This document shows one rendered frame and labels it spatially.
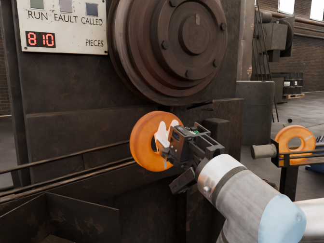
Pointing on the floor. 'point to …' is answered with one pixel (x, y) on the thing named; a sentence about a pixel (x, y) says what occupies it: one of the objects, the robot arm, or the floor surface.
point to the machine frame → (108, 125)
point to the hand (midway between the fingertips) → (159, 133)
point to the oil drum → (256, 111)
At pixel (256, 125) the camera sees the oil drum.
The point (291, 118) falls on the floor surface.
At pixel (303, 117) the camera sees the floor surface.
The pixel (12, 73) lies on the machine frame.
